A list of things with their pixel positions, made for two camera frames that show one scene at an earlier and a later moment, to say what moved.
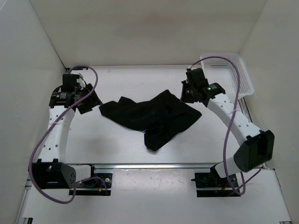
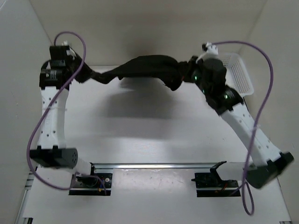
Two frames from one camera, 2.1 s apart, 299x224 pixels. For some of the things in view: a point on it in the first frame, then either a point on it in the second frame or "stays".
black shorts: x=160 y=118 to x=172 y=73
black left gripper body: x=81 y=92 to x=83 y=74
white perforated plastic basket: x=223 y=72 stays
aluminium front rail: x=145 y=165 stays
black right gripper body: x=188 y=94 to x=194 y=73
